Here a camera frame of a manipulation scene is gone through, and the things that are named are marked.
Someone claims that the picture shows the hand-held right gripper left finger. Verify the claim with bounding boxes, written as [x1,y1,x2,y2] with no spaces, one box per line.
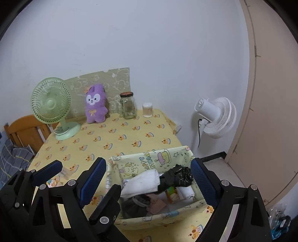
[29,157,107,242]

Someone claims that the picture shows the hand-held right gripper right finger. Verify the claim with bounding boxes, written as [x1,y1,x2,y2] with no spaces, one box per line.
[190,157,272,242]

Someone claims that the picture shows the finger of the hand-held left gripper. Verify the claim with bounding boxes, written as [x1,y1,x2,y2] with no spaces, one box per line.
[88,184,131,242]
[0,160,63,242]

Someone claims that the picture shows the white cloth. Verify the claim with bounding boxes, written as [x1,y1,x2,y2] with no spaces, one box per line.
[178,186,196,200]

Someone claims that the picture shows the grey cloth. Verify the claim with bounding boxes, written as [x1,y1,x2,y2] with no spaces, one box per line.
[122,194,152,219]

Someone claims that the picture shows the black plastic bag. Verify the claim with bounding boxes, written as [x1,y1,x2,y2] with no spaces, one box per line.
[156,164,194,195]

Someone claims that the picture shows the white towel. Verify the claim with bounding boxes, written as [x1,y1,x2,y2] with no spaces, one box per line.
[121,169,161,198]

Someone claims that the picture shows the printed fabric storage box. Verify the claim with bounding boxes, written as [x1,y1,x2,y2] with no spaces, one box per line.
[106,145,210,225]

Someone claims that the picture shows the small pale packet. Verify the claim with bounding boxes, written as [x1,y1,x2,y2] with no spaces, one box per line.
[47,166,73,187]

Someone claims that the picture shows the colourful printed tissue pack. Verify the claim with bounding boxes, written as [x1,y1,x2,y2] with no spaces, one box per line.
[166,186,181,204]

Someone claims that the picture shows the blue plaid cloth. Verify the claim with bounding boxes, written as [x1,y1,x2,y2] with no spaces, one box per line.
[0,138,35,187]

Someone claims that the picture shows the yellow printed tablecloth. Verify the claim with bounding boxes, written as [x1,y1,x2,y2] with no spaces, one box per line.
[26,108,233,242]

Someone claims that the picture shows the wooden chair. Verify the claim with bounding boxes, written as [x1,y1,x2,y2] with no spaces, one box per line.
[3,114,58,155]

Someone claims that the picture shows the green desk fan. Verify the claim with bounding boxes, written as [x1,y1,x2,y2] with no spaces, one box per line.
[31,77,81,140]

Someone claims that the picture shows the purple plush toy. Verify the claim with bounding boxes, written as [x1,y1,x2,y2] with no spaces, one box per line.
[84,84,109,124]

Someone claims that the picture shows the white standing fan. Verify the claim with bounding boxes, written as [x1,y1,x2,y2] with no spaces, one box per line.
[191,97,237,161]

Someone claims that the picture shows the glass jar with dark lid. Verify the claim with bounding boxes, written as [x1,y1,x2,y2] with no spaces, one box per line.
[118,92,137,120]

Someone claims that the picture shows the clear plastic bags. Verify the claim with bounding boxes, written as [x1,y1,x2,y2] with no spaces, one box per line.
[268,205,291,235]

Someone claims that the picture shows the cotton swab container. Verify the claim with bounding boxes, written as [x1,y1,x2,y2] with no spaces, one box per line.
[142,102,154,118]

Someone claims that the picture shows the green printed board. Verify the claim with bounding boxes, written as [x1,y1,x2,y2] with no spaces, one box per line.
[63,67,131,121]

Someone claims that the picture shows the beige door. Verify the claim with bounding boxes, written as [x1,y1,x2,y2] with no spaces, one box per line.
[240,0,298,207]

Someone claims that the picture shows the black fan power cable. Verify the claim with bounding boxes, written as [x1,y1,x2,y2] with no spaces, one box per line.
[197,119,203,148]

